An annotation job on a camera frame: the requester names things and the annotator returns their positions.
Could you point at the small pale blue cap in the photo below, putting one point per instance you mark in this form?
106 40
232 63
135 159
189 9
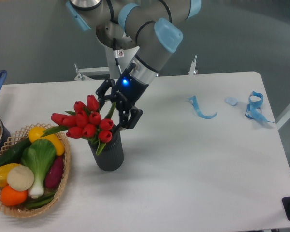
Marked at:
231 101

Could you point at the woven wicker basket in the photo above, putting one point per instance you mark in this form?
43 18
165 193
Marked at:
21 211

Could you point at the green bean pods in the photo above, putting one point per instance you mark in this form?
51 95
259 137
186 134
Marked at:
40 202

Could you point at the curved blue tape strip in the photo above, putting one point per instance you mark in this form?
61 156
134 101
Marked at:
194 102

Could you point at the green bok choy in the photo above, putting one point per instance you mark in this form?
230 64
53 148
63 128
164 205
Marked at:
38 157

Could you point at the orange fruit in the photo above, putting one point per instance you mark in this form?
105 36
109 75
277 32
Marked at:
11 197

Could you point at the purple sweet potato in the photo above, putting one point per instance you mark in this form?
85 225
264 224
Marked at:
54 176

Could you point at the dark grey ribbed vase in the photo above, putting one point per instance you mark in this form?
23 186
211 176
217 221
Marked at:
112 156

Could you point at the yellow bell pepper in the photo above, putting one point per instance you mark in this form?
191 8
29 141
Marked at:
4 170

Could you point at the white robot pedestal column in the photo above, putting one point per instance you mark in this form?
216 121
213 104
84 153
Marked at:
124 60

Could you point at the cream white onion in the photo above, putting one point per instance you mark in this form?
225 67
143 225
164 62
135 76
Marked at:
20 178

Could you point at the crumpled blue tape bundle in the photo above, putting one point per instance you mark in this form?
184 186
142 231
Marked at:
253 108

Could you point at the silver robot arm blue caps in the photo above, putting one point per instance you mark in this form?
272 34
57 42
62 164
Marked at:
138 41

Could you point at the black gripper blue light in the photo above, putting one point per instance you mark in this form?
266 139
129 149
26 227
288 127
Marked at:
125 92

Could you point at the dark green cucumber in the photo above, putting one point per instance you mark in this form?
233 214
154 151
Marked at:
14 153

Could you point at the yellow squash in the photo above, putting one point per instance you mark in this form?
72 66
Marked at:
36 133

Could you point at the white metal base frame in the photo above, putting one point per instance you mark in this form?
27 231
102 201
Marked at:
104 73

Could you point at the red tulip bouquet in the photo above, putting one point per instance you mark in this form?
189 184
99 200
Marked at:
85 122

